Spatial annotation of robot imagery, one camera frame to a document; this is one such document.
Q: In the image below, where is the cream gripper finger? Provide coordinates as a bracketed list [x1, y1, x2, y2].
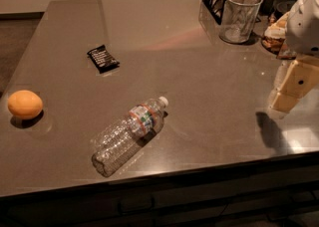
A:
[269, 59, 319, 114]

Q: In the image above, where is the black rxbar chocolate wrapper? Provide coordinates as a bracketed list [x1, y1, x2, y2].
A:
[88, 45, 120, 74]

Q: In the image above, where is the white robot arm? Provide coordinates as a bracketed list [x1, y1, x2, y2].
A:
[269, 0, 319, 114]

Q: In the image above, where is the clear plastic water bottle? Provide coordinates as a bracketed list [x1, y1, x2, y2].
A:
[91, 97, 168, 177]

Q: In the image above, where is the snack jar with black lid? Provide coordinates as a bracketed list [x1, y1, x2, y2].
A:
[261, 0, 296, 60]

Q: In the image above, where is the orange fruit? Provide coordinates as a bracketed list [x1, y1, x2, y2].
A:
[8, 90, 43, 119]

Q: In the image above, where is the wire mesh cup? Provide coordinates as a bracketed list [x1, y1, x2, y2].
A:
[219, 0, 263, 44]

